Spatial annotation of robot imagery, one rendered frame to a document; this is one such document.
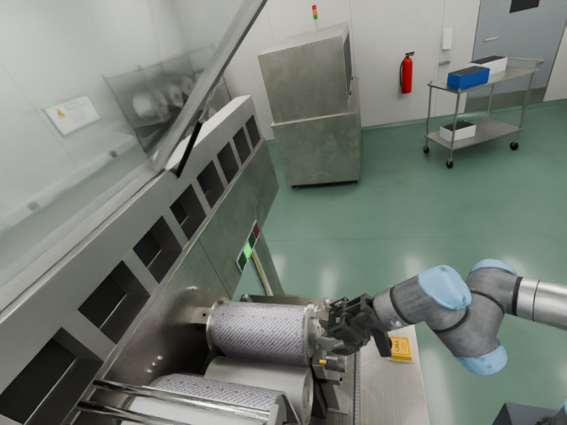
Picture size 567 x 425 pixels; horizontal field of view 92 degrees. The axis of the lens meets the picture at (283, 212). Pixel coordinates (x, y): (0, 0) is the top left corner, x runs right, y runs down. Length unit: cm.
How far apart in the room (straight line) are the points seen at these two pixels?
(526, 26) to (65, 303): 534
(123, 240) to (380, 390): 86
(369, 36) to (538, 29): 210
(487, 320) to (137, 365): 69
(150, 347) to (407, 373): 78
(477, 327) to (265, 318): 44
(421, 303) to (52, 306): 61
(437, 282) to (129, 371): 63
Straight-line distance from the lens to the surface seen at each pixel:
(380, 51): 492
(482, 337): 60
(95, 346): 67
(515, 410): 113
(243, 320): 76
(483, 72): 370
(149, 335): 75
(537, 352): 234
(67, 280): 61
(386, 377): 109
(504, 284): 67
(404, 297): 56
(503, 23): 522
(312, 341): 73
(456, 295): 53
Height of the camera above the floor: 190
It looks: 35 degrees down
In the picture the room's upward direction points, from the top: 16 degrees counter-clockwise
